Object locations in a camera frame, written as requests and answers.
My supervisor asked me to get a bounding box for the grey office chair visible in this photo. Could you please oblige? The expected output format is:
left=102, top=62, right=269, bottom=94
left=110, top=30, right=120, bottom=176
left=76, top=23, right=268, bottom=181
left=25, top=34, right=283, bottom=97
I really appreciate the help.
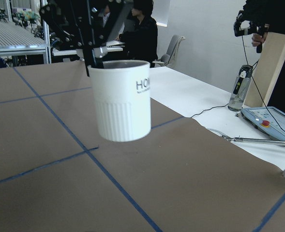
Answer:
left=152, top=35, right=186, bottom=67

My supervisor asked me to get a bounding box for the seated person in black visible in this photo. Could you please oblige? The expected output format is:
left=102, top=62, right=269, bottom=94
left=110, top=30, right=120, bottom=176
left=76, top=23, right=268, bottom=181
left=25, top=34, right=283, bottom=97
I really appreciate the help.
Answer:
left=120, top=0, right=158, bottom=68

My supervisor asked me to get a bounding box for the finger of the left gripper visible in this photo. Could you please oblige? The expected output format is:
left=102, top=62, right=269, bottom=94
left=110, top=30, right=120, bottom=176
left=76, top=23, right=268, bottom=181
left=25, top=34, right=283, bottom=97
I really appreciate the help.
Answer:
left=93, top=46, right=108, bottom=68
left=83, top=48, right=96, bottom=77

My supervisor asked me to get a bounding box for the beige board panel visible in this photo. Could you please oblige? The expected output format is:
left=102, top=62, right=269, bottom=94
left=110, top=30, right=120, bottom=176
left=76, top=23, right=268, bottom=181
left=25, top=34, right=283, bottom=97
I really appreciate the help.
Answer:
left=244, top=32, right=285, bottom=107

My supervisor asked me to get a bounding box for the white ribbed mug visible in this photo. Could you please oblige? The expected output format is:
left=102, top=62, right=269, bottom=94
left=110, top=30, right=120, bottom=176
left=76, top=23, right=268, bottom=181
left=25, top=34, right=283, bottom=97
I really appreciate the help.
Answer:
left=88, top=60, right=151, bottom=142

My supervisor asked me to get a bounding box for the blue teach pendant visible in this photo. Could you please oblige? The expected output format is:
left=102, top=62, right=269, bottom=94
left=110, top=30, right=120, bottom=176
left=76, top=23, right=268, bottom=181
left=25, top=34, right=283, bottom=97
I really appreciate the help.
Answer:
left=240, top=106, right=285, bottom=141

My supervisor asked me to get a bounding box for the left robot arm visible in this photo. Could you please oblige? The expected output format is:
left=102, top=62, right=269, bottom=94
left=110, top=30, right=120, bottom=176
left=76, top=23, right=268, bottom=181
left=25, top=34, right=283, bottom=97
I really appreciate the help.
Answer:
left=40, top=0, right=134, bottom=68

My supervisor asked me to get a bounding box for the standing person in black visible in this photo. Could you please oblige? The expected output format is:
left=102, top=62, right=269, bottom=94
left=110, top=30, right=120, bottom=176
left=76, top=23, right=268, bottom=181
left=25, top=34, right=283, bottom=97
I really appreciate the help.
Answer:
left=243, top=0, right=285, bottom=112

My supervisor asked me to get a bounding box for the brown paper table mat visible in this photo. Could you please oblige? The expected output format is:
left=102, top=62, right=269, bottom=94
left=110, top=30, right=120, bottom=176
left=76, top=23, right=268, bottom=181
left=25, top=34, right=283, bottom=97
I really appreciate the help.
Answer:
left=0, top=62, right=285, bottom=232

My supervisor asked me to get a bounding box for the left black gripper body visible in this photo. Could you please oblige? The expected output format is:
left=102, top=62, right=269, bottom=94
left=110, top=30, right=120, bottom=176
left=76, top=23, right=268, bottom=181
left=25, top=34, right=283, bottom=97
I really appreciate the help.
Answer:
left=67, top=0, right=134, bottom=49

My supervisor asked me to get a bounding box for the clear water bottle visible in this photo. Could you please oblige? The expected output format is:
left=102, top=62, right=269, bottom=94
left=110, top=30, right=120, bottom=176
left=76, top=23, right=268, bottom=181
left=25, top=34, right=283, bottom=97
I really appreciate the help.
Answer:
left=228, top=65, right=253, bottom=112

